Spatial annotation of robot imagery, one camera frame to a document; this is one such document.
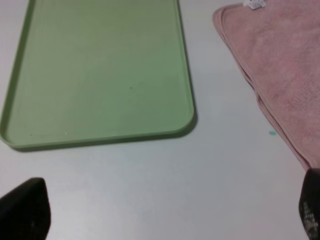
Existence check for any green plastic tray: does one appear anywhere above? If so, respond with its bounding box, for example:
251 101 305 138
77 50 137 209
0 0 195 150

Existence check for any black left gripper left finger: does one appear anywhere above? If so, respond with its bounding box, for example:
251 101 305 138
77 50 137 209
0 177 51 240

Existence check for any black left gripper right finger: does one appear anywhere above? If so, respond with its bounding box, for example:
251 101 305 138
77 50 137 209
298 168 320 240

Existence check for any pink fluffy towel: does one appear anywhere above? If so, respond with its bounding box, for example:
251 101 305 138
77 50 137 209
212 0 320 169

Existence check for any white towel care label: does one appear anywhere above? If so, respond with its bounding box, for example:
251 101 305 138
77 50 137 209
243 0 266 10

